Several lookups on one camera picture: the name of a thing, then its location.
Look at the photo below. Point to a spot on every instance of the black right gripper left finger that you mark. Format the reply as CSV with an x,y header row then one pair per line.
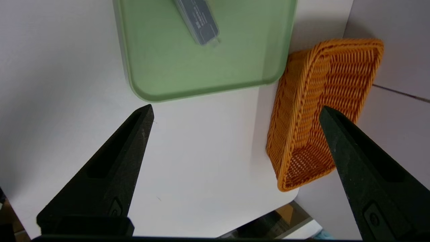
x,y
107,191

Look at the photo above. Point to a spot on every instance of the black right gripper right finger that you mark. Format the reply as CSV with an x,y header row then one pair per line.
x,y
386,201

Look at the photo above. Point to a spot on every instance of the grey translucent plastic case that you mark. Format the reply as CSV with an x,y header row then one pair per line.
x,y
200,20

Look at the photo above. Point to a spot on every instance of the orange wicker basket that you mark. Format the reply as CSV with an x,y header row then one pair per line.
x,y
302,117

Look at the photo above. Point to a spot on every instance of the white side table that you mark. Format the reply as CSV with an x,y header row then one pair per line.
x,y
304,232

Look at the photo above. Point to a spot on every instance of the light green plastic tray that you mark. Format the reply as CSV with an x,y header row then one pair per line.
x,y
201,67

